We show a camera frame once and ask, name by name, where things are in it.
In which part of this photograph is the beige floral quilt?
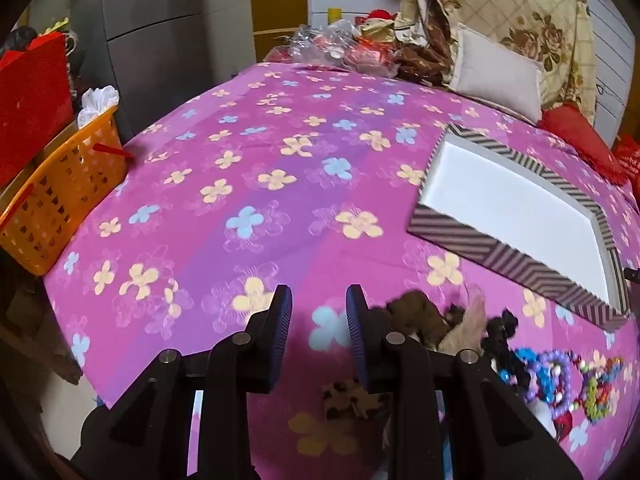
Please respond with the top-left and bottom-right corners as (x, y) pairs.
(400, 0), (598, 126)

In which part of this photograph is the purple bracelet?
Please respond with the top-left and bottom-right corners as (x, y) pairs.
(525, 350), (575, 405)

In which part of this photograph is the grey refrigerator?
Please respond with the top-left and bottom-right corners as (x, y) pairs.
(100, 0), (258, 141)

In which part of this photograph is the black rounded object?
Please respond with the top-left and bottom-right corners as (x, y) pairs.
(0, 27), (38, 56)

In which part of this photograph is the white cloth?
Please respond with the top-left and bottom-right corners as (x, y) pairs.
(77, 86), (121, 128)

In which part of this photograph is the black scrunchie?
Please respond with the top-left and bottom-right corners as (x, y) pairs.
(482, 310), (526, 386)

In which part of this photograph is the pink floral bedsheet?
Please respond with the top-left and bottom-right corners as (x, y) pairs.
(42, 62), (640, 480)

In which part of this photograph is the red stuffed toy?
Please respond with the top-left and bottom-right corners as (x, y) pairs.
(355, 9), (401, 41)

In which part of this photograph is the red pillow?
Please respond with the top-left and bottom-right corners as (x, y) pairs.
(537, 102), (631, 186)

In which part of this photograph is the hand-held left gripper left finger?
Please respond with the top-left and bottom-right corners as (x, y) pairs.
(70, 284), (293, 480)

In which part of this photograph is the beige scrunchie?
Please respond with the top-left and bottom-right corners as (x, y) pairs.
(437, 285), (488, 353)

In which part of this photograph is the orange plastic basket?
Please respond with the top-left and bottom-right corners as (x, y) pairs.
(0, 105), (132, 277)

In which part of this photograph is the clear plastic bag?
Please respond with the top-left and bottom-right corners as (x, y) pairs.
(289, 20), (401, 78)

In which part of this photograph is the leopard print scrunchie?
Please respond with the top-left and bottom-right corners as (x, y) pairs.
(321, 380), (396, 421)

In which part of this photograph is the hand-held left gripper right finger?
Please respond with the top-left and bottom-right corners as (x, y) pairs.
(345, 284), (583, 480)

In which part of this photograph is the red paper bag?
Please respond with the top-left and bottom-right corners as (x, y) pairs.
(0, 31), (76, 188)

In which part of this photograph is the brown scrunchie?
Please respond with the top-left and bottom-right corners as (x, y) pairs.
(385, 290), (453, 351)

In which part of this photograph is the striped cardboard box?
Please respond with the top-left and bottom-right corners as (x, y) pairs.
(406, 122), (632, 333)

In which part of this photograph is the white pillow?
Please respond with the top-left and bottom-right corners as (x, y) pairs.
(447, 25), (548, 123)

